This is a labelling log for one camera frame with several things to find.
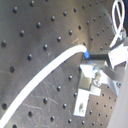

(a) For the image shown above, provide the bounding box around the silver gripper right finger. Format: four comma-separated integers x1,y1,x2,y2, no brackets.
85,42,128,73

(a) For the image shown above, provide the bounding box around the thick white cable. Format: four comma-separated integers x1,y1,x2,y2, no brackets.
0,44,90,126

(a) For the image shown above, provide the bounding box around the thin white looped cable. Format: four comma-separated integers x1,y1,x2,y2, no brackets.
108,0,126,49

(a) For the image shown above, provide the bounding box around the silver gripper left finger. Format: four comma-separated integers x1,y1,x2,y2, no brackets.
73,63,107,117

